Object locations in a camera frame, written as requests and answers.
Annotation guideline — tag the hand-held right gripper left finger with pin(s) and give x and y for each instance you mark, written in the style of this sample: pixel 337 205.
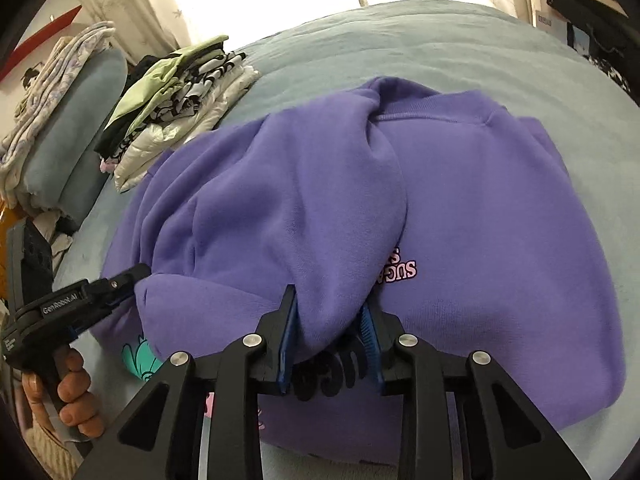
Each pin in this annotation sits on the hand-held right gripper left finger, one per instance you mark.
pixel 287 350

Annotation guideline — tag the purple printed hoodie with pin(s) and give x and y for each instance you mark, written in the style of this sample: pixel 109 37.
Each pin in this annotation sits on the purple printed hoodie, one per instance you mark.
pixel 475 185

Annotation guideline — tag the person's left hand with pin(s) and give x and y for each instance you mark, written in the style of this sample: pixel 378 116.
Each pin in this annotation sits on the person's left hand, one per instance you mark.
pixel 75 385

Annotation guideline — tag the white cartoon printed board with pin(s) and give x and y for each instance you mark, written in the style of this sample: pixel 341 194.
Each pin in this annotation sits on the white cartoon printed board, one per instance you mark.
pixel 30 57

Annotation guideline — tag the small white box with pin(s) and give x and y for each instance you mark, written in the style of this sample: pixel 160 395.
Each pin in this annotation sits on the small white box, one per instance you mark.
pixel 550 24

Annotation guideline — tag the black bag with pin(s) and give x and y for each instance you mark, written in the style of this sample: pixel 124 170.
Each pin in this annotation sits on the black bag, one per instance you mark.
pixel 600 35

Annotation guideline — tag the folded black-white patterned garment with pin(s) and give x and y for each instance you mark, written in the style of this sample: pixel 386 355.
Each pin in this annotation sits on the folded black-white patterned garment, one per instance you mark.
pixel 210 75

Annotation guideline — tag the beige crumpled cloth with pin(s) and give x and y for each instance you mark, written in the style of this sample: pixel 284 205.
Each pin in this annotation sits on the beige crumpled cloth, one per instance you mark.
pixel 55 240

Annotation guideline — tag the folded white shiny jacket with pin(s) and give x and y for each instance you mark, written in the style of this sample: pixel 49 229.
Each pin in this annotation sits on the folded white shiny jacket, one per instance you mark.
pixel 150 150

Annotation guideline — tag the white and pink plush toy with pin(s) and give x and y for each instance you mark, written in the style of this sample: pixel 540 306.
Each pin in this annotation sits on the white and pink plush toy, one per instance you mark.
pixel 107 165

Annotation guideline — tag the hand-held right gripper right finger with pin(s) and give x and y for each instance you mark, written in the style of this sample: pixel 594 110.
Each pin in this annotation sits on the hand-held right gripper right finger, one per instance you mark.
pixel 372 347

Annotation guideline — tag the folded black garment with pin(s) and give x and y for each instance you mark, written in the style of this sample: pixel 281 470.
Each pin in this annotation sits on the folded black garment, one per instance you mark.
pixel 112 137

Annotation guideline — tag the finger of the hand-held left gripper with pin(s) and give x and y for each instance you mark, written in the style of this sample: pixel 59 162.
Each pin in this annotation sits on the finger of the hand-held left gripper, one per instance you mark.
pixel 107 312
pixel 125 280

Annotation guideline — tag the folded floral quilt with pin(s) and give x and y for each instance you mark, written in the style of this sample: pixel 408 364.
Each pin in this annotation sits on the folded floral quilt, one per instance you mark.
pixel 60 70

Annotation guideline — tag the blue-grey pillow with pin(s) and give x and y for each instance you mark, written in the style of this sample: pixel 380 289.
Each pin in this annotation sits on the blue-grey pillow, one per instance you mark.
pixel 87 195
pixel 85 110

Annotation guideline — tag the folded light green garment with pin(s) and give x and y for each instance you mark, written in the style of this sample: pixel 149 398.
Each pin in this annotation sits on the folded light green garment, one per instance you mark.
pixel 155 80

